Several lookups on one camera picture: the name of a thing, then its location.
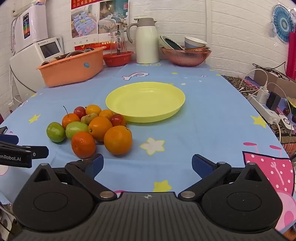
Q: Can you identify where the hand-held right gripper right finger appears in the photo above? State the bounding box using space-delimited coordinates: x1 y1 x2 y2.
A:
178 153 270 202

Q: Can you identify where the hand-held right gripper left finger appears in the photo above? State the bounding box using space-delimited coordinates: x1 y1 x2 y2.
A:
30 153 117 202

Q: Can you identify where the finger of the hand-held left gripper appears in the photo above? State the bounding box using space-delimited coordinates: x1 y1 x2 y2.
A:
22 145 49 160
0 134 19 145

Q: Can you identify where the deep orange tangerine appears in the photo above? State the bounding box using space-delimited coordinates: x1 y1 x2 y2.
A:
71 131 96 159

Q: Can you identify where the large orange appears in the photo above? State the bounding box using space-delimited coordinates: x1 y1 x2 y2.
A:
104 126 133 156

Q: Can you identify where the medium orange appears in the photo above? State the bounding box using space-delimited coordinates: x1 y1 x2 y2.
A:
88 116 113 142

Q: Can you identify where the tangerine with stem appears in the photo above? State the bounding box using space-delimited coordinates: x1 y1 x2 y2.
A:
62 106 80 128

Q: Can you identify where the brownish green plum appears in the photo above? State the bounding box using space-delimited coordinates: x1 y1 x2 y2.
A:
84 113 99 125

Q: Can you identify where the mottled red plum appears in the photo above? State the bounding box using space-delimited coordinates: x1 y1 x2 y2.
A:
110 114 127 127

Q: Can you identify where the small orange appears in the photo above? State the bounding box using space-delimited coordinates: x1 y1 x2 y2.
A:
99 110 114 120
85 105 102 116

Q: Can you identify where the yellow plastic plate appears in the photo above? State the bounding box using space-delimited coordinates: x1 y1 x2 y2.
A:
106 82 186 123

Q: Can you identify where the blue printed tablecloth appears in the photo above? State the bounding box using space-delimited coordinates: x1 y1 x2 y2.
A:
0 59 296 234

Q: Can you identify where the white appliance with screen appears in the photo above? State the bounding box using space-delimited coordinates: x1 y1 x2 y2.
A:
9 36 64 102

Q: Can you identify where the orange plastic basin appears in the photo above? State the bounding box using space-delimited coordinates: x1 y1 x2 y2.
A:
36 46 107 88

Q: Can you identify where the white power strip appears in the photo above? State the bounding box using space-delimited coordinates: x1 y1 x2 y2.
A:
247 95 280 126

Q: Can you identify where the leopard print cloth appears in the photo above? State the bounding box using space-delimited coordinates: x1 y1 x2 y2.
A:
221 75 260 95

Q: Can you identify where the white charger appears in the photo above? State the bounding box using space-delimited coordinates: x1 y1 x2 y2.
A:
256 86 270 104

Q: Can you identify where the white round device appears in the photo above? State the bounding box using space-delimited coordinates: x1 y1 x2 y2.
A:
276 115 295 132

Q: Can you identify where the black charger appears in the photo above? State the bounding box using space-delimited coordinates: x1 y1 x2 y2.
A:
266 91 281 111

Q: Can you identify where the steel bowl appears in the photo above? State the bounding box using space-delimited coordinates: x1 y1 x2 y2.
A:
54 50 86 61

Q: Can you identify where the red plastic basket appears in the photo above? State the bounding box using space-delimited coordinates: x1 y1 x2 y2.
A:
103 51 134 67

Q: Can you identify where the copper pink bowl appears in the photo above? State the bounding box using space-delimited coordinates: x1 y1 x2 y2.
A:
161 47 212 67

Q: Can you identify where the cardboard box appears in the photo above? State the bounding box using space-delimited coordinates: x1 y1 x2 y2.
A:
254 70 296 105

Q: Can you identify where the white water purifier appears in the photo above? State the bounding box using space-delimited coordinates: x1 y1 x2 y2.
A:
10 5 48 52

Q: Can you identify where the patterned bowl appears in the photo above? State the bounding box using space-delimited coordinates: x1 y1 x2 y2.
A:
183 46 211 52

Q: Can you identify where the glass pitcher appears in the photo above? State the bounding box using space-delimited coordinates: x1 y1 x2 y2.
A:
109 28 128 55

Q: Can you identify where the blue and white bowl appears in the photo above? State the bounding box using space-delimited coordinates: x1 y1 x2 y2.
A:
184 36 207 49

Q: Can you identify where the white bowl dark inside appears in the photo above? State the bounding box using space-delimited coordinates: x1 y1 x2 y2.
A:
159 35 184 51

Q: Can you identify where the white thermos jug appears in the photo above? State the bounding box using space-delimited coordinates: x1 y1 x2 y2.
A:
126 18 161 64

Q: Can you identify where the red cloth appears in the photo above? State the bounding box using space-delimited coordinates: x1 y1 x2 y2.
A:
286 32 296 80

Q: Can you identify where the white cable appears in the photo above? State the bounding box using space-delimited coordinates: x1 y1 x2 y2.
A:
239 68 269 93

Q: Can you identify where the grey hose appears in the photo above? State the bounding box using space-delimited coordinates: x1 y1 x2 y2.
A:
10 17 18 52

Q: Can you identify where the red wall poster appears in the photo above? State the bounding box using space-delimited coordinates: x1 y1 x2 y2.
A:
70 0 111 53

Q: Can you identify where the bedding wall poster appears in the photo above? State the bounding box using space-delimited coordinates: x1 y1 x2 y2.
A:
70 0 129 45

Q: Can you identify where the blue round wall decoration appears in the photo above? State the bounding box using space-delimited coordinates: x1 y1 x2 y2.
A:
270 5 295 43

